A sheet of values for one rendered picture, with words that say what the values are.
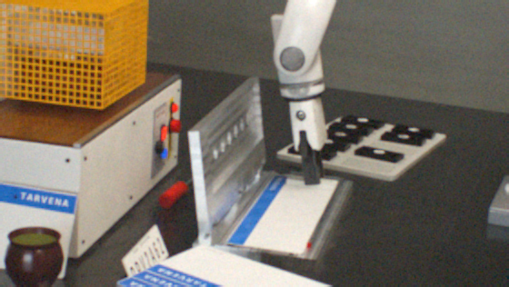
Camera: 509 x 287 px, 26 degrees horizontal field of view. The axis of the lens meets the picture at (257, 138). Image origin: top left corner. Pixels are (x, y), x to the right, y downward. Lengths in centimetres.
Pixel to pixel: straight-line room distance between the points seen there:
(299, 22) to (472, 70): 226
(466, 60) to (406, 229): 220
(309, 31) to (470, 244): 48
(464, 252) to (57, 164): 72
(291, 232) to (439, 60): 237
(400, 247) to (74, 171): 59
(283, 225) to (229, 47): 254
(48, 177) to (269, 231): 40
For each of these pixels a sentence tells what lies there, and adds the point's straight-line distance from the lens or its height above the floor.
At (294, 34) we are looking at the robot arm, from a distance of 198.
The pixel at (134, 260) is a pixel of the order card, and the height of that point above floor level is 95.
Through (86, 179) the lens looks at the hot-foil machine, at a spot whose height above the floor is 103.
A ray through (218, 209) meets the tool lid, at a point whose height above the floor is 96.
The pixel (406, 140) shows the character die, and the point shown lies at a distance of 255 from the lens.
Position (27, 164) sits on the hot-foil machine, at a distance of 177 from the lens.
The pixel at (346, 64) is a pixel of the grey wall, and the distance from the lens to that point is 429.
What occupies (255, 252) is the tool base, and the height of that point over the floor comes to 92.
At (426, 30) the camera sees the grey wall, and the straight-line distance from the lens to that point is 420.
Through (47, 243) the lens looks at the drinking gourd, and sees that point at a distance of 157.
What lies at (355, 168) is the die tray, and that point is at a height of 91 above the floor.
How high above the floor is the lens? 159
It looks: 16 degrees down
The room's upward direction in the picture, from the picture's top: 4 degrees clockwise
